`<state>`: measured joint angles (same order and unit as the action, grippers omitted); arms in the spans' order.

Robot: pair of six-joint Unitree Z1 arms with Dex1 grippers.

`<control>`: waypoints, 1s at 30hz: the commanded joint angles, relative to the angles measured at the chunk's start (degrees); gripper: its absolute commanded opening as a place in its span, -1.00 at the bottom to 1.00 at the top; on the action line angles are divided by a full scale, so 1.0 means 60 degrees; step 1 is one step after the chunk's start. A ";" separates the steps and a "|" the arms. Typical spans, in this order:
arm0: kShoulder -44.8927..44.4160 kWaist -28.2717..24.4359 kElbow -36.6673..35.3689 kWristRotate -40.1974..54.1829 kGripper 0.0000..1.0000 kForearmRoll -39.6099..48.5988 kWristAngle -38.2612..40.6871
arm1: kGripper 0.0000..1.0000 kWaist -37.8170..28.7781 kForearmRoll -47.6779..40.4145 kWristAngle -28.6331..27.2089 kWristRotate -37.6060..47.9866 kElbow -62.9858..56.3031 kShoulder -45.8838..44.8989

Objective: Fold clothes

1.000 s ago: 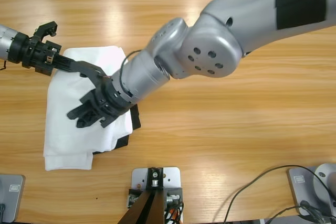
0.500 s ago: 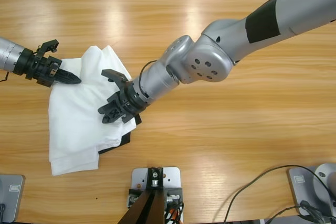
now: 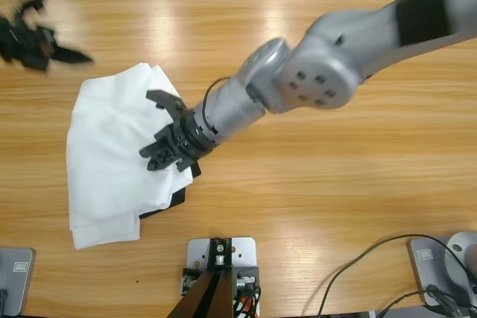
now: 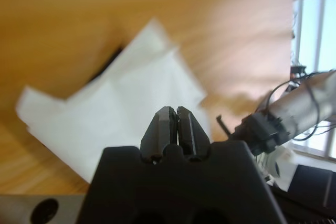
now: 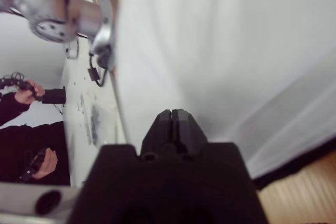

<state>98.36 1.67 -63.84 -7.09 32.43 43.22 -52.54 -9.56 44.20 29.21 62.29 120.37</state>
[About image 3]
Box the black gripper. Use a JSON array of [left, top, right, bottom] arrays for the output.
[[0, 16, 94, 73], [139, 108, 221, 174]]

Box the white T-shirt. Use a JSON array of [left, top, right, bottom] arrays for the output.
[[66, 63, 195, 251]]

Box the black garment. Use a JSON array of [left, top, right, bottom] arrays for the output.
[[137, 159, 202, 220]]

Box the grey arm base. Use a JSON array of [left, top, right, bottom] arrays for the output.
[[0, 246, 37, 317], [407, 231, 477, 308]]

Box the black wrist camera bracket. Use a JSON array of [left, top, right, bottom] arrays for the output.
[[145, 89, 189, 120], [9, 0, 48, 23]]

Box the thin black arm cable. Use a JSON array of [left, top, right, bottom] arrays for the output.
[[203, 77, 230, 125]]

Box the white mount plate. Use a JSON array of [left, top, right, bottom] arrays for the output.
[[186, 236, 260, 318]]

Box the black post with brackets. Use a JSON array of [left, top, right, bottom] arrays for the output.
[[167, 236, 262, 318]]

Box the thin black cable bundle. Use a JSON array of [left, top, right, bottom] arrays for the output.
[[230, 284, 264, 318]]

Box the long black cable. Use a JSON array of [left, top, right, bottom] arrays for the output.
[[316, 235, 477, 318]]

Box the black cable with plug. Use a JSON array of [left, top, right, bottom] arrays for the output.
[[379, 283, 477, 318]]

